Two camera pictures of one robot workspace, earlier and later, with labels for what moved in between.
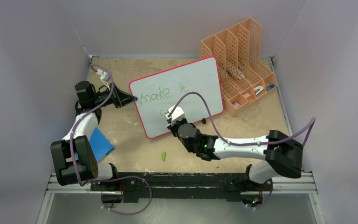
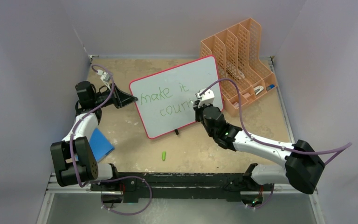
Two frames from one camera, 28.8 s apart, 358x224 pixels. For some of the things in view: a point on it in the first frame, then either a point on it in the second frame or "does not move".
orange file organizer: x=244 y=76 does not move
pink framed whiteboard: x=196 y=87 does not move
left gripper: x=120 y=98 does not move
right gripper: x=172 y=127 to x=198 y=109
